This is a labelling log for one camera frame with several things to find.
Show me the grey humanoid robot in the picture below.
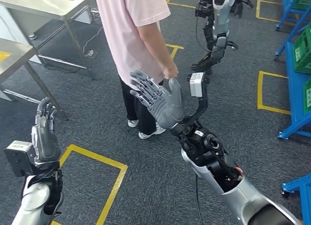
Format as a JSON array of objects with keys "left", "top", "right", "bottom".
[{"left": 187, "top": 0, "right": 254, "bottom": 83}]

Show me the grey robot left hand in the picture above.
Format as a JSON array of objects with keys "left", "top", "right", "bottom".
[{"left": 31, "top": 97, "right": 62, "bottom": 165}]

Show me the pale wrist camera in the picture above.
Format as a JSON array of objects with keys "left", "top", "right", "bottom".
[
  {"left": 189, "top": 72, "right": 205, "bottom": 98},
  {"left": 3, "top": 140, "right": 37, "bottom": 177}
]

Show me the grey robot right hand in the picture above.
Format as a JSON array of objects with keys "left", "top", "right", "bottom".
[{"left": 130, "top": 69, "right": 184, "bottom": 130}]

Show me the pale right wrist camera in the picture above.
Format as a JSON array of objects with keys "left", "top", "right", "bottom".
[{"left": 189, "top": 72, "right": 205, "bottom": 98}]

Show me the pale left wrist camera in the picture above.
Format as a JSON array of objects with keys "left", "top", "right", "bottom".
[{"left": 3, "top": 140, "right": 37, "bottom": 177}]

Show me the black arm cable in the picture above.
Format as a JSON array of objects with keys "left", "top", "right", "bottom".
[{"left": 196, "top": 175, "right": 203, "bottom": 225}]

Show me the person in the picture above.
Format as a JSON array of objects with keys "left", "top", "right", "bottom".
[{"left": 94, "top": 0, "right": 184, "bottom": 140}]

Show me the white floor cable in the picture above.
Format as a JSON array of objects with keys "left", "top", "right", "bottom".
[{"left": 82, "top": 25, "right": 104, "bottom": 55}]

